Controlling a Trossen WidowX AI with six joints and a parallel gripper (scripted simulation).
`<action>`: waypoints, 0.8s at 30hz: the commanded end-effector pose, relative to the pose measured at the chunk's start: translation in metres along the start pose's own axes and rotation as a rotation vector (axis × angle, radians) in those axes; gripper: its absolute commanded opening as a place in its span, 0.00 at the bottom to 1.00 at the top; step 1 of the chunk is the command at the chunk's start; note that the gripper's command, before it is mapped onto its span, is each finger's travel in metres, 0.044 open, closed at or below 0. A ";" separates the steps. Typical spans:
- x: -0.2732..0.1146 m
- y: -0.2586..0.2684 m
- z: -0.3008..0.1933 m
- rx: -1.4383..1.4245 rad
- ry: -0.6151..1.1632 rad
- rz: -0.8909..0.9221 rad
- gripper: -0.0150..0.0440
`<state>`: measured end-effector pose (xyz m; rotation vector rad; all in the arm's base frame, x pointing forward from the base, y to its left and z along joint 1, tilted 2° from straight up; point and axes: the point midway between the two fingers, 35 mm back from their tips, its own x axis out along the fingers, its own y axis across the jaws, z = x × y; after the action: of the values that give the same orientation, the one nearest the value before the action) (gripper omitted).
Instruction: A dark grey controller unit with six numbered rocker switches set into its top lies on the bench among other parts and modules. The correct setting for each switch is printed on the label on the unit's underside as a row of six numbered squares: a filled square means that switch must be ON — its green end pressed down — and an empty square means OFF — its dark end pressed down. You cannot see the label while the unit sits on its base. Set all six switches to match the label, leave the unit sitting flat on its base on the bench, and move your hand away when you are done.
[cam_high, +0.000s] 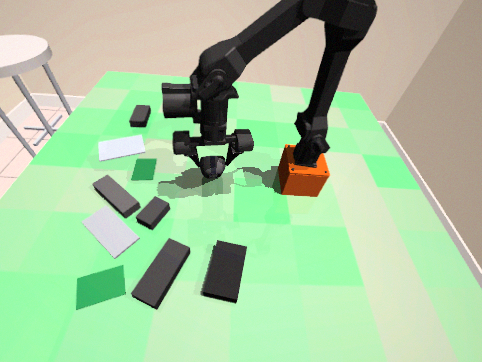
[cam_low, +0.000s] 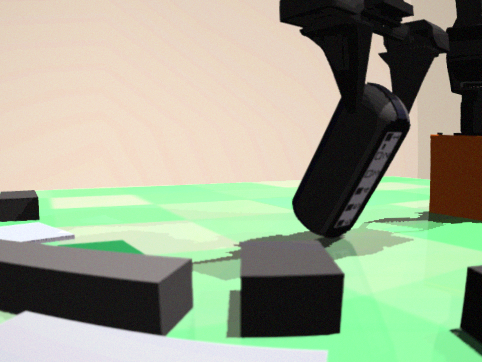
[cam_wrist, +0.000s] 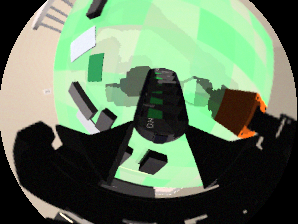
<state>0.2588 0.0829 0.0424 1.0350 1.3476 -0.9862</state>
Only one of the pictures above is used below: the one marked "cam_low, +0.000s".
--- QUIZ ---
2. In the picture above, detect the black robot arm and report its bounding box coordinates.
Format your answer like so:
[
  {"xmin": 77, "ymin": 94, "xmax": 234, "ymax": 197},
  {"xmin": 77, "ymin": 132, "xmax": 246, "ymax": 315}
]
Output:
[{"xmin": 446, "ymin": 0, "xmax": 482, "ymax": 136}]

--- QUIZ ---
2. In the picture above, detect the white flat rectangular sheet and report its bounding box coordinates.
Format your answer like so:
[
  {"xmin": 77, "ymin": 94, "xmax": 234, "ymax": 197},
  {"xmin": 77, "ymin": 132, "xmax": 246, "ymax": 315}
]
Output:
[{"xmin": 0, "ymin": 222, "xmax": 75, "ymax": 244}]

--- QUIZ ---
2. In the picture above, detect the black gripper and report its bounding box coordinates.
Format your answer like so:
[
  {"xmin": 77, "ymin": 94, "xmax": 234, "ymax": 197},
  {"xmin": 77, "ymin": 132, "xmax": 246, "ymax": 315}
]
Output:
[{"xmin": 279, "ymin": 0, "xmax": 450, "ymax": 114}]

